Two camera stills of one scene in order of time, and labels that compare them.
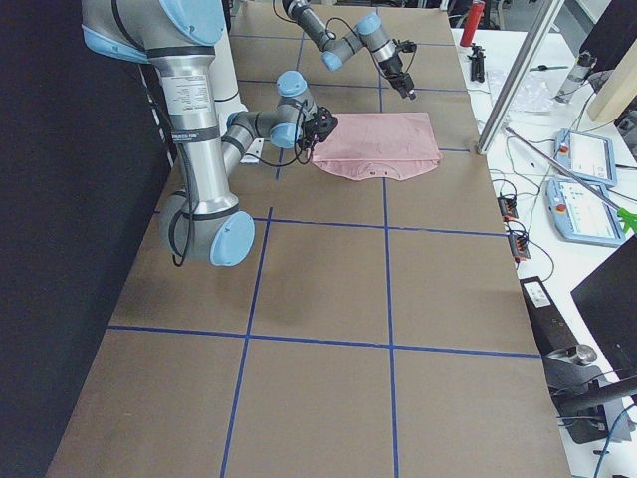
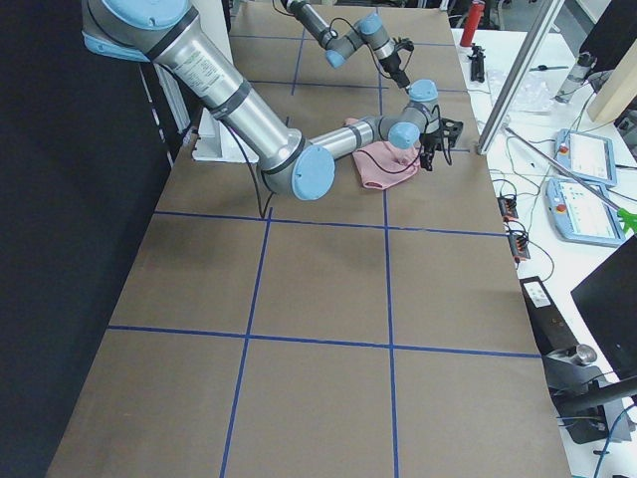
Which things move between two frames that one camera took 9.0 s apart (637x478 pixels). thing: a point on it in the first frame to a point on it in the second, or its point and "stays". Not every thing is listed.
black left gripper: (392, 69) stays
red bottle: (472, 22) stays
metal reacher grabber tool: (628, 216) stays
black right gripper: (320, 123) to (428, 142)
